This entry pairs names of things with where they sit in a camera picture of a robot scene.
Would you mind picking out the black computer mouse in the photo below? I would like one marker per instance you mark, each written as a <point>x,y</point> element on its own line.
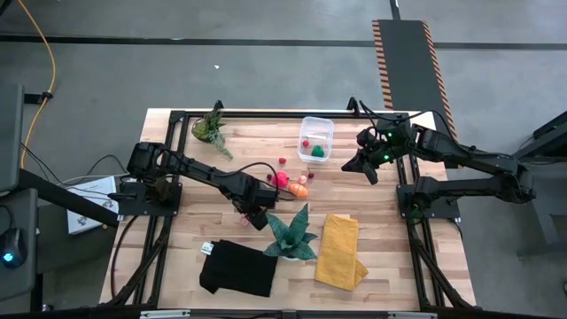
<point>12,246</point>

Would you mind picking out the clear plastic tupperware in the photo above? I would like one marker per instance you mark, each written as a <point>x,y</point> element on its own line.
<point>325,128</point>

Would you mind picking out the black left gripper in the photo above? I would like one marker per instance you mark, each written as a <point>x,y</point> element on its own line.
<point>254,192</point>

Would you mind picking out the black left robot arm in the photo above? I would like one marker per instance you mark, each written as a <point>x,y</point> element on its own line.
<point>199,170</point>

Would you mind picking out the orange toy fruit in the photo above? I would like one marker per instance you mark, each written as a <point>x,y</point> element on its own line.
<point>299,191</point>

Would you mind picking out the yellow folded cloth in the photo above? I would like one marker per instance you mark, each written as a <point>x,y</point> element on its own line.
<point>339,252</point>

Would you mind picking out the large red toy fruit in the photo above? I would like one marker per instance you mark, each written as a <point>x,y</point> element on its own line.
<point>281,179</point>

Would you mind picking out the black folded cloth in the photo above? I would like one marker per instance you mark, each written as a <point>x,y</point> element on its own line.
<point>239,268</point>

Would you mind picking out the black aluminium rig frame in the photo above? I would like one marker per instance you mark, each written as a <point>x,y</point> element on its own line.
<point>341,114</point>

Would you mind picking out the white paper booklet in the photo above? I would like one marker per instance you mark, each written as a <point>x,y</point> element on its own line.
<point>88,217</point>

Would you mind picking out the white round plant pot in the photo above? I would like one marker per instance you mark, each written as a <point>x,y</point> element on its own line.
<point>288,259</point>

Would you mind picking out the grey side table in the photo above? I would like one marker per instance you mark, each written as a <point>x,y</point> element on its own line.
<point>549,212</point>

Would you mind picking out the grey side desk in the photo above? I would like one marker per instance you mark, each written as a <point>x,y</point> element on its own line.
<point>9,133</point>

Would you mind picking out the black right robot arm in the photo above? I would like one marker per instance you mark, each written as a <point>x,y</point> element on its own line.
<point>469,155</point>

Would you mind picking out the succulent plant in black pot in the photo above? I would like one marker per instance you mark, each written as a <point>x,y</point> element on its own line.
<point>206,128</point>

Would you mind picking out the green snake plant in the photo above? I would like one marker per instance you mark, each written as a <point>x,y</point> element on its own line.
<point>290,241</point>

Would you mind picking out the silver metal bracket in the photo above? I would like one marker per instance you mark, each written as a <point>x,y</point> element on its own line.
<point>166,315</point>
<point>412,316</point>

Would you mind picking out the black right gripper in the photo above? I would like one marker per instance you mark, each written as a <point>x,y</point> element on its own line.
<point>385,144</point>

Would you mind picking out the black striped-edge floor mat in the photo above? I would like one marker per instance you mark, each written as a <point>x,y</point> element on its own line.
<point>407,62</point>

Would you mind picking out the green toy vegetable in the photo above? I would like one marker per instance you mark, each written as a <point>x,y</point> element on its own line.
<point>317,152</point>

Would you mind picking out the black diagonal beam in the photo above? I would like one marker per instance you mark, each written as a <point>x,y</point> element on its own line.
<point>66,197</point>

